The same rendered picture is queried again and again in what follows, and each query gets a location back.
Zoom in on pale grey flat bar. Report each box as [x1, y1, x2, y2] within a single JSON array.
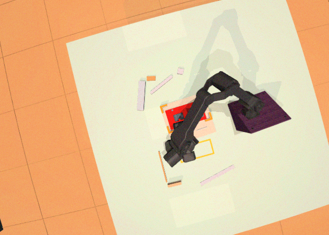
[[137, 81, 146, 110]]

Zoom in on pink long flat bar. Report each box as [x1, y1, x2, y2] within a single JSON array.
[[150, 75, 173, 94]]

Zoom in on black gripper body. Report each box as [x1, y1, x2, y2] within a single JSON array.
[[173, 121, 196, 162]]

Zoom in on pale pink flat bar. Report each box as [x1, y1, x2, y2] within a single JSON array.
[[200, 165, 235, 186]]

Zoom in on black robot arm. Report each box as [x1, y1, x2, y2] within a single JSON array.
[[163, 71, 265, 167]]

